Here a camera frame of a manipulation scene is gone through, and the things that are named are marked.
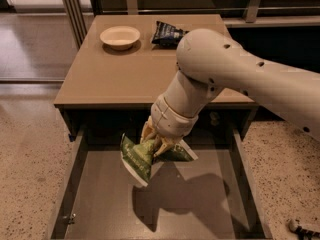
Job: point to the green jalapeno chip bag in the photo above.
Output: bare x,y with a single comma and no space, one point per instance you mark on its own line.
139,158

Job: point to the open top drawer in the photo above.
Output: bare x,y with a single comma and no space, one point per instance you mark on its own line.
211,198

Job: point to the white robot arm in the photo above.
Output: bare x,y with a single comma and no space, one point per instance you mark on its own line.
209,62

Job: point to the metal railing frame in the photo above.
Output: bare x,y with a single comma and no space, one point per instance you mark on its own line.
236,12

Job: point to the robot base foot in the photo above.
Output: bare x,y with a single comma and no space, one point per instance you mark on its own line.
304,230

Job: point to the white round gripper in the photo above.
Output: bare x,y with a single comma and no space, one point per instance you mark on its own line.
170,120

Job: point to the dark blue chip bag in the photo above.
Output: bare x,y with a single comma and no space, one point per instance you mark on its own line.
167,35

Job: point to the tan drawer cabinet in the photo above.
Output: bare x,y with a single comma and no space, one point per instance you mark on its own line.
101,79

